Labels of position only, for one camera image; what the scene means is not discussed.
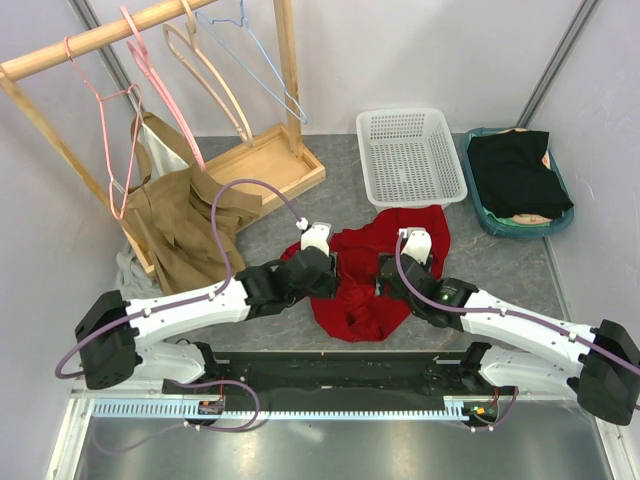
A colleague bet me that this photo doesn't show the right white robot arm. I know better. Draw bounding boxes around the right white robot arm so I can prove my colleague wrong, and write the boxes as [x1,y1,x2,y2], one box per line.
[376,254,639,426]

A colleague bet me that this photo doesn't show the slotted cable duct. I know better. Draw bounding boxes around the slotted cable duct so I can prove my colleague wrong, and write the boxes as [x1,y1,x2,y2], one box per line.
[93,399,498,421]

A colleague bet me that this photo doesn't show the wooden clothes rack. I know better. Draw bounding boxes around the wooden clothes rack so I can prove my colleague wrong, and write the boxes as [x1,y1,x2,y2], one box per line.
[0,0,328,275]

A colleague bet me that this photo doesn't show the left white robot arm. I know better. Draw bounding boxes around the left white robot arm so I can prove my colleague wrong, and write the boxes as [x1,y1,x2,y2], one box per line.
[75,247,339,393]

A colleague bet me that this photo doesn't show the red garment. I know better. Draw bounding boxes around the red garment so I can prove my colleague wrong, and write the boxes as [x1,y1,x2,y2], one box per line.
[310,206,451,343]

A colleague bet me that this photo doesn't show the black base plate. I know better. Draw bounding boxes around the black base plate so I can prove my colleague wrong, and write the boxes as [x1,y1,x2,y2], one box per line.
[192,343,514,411]

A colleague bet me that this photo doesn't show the wooden hanger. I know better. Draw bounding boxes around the wooden hanger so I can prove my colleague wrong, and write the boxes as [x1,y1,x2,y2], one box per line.
[162,0,254,147]

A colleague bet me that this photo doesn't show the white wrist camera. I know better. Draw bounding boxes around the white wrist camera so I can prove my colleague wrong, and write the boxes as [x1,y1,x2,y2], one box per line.
[296,217,332,255]
[399,227,432,265]

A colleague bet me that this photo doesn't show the black garment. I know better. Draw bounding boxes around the black garment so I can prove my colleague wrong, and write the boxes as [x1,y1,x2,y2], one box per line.
[467,129,574,221]

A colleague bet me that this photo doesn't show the teal plastic basket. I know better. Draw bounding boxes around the teal plastic basket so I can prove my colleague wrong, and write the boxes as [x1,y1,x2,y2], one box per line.
[458,127,574,239]

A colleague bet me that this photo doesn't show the pink plastic hanger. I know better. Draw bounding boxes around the pink plastic hanger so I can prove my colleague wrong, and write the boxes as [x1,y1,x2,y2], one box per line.
[119,5,205,172]

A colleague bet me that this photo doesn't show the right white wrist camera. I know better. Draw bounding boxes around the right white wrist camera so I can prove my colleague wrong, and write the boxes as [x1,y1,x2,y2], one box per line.
[399,227,432,265]

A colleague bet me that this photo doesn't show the tan skirt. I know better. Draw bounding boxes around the tan skirt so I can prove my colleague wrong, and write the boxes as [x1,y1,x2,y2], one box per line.
[124,112,262,295]

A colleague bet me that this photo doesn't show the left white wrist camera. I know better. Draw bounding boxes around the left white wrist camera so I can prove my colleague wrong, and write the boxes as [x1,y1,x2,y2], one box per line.
[296,217,332,255]

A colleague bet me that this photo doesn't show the white plastic basket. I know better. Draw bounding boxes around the white plastic basket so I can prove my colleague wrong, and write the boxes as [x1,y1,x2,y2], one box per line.
[356,108,467,212]

